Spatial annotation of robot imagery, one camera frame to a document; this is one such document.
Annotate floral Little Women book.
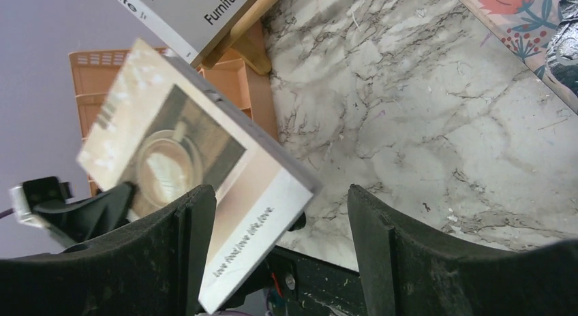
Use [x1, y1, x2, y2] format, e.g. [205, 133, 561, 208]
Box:
[459, 0, 577, 112]

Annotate wooden book rack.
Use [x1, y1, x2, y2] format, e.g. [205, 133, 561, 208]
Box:
[191, 0, 279, 75]

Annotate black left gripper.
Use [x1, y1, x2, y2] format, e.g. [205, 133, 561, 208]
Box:
[22, 176, 136, 247]

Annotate white Furniture Decorate book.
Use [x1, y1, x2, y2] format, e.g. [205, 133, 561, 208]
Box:
[115, 0, 256, 64]

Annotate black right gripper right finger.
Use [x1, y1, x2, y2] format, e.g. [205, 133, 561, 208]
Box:
[347, 185, 577, 315]

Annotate Afternoon tea coffee cover book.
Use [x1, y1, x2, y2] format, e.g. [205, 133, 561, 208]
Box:
[77, 39, 321, 313]

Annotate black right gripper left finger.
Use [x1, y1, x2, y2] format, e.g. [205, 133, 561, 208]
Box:
[1, 185, 216, 315]

